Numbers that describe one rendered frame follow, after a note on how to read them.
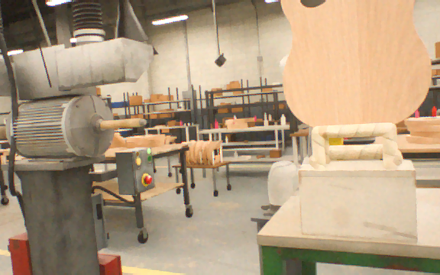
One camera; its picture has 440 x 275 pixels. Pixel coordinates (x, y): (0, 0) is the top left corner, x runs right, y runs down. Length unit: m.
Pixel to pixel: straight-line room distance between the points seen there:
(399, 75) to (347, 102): 0.13
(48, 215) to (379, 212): 1.23
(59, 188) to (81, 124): 0.29
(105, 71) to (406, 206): 0.96
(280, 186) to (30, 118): 1.19
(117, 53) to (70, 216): 0.74
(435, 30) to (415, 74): 11.40
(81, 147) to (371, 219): 1.03
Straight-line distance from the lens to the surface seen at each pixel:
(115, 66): 1.23
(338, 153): 1.10
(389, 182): 0.93
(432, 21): 12.39
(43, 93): 1.59
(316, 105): 0.97
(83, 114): 1.46
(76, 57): 1.35
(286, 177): 1.88
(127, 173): 1.68
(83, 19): 1.38
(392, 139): 0.93
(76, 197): 1.65
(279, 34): 12.65
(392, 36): 0.96
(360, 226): 0.97
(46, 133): 1.53
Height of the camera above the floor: 1.27
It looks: 5 degrees down
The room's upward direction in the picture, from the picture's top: 4 degrees counter-clockwise
